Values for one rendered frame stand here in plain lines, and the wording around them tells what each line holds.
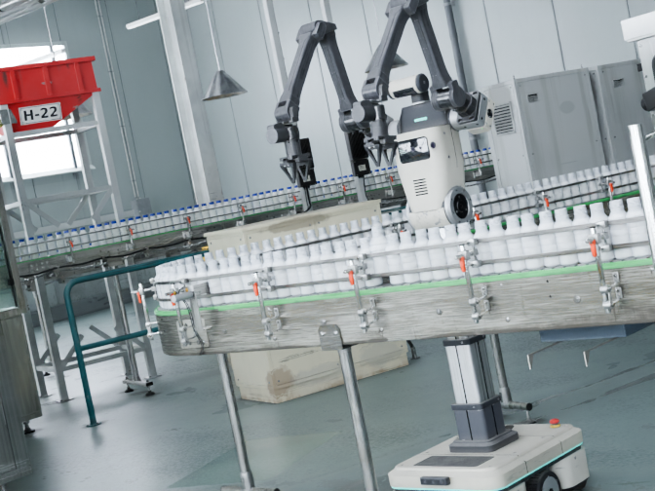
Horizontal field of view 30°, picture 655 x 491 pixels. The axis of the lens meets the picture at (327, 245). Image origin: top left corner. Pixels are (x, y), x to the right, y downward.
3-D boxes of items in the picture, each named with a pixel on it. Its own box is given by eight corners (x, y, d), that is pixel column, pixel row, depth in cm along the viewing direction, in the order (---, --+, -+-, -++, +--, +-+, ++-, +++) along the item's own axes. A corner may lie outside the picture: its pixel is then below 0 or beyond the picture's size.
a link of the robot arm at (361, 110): (387, 84, 408) (367, 88, 414) (365, 83, 400) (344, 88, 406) (392, 119, 408) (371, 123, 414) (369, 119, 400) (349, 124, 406)
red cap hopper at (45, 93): (59, 402, 1009) (-11, 68, 995) (35, 397, 1072) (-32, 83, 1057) (162, 375, 1055) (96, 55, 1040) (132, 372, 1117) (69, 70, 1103)
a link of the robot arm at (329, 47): (336, 13, 463) (317, 19, 469) (315, 20, 453) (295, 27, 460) (373, 125, 471) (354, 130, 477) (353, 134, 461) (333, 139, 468)
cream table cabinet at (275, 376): (366, 360, 910) (335, 206, 904) (412, 363, 856) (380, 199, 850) (235, 398, 856) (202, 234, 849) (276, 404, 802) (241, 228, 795)
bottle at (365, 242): (386, 283, 411) (375, 235, 410) (379, 285, 405) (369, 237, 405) (369, 285, 413) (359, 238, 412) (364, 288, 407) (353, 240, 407)
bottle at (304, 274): (302, 295, 425) (293, 249, 424) (300, 294, 431) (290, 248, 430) (320, 292, 426) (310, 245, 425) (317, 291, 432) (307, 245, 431)
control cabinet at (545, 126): (590, 289, 1066) (550, 73, 1055) (631, 288, 1022) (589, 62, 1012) (518, 310, 1025) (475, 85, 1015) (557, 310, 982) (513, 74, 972)
